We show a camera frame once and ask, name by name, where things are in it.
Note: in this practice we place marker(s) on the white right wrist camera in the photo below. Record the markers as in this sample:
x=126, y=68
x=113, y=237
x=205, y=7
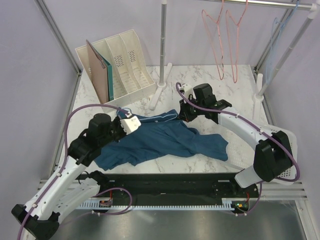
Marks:
x=187, y=91

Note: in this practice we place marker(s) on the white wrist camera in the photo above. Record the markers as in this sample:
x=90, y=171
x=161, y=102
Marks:
x=187, y=91
x=130, y=124

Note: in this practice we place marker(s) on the pink wire hanger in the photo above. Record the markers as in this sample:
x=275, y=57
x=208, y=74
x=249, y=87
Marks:
x=213, y=31
x=233, y=39

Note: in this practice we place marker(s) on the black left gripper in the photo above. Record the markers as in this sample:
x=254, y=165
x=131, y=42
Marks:
x=117, y=121

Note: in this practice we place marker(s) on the teal folder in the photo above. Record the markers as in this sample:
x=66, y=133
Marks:
x=109, y=79

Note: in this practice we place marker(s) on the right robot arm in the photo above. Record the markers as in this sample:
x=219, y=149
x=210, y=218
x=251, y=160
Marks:
x=207, y=105

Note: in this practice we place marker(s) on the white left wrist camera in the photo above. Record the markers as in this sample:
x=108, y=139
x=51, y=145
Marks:
x=130, y=124

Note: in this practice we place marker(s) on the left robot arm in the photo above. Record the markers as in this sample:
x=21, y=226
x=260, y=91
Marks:
x=42, y=215

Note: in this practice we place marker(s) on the blue t shirt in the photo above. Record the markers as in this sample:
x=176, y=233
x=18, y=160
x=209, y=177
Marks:
x=153, y=140

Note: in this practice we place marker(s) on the white clothes rack foot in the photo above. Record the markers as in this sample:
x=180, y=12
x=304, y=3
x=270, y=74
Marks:
x=156, y=97

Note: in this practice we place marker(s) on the pink wire hanger right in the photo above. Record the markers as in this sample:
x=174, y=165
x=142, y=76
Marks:
x=233, y=39

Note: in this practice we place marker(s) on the white plastic laundry basket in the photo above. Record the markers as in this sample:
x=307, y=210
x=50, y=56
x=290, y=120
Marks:
x=273, y=156

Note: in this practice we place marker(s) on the metal clothes rack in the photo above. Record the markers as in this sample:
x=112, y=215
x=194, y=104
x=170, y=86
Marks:
x=276, y=31

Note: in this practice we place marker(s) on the brown cardboard folder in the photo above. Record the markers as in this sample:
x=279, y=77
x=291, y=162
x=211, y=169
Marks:
x=99, y=73

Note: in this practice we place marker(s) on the blue wire hanger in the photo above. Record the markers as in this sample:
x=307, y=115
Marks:
x=274, y=43
x=163, y=117

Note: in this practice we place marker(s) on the white slotted cable duct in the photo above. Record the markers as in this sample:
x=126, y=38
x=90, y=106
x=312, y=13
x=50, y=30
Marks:
x=95, y=204

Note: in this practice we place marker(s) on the pink wire hanger left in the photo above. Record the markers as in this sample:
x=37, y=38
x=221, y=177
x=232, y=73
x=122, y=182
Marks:
x=213, y=31

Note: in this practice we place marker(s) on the white plastic file organizer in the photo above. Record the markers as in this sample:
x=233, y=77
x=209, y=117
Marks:
x=131, y=80

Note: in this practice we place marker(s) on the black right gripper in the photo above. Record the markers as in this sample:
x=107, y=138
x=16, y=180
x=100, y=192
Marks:
x=184, y=114

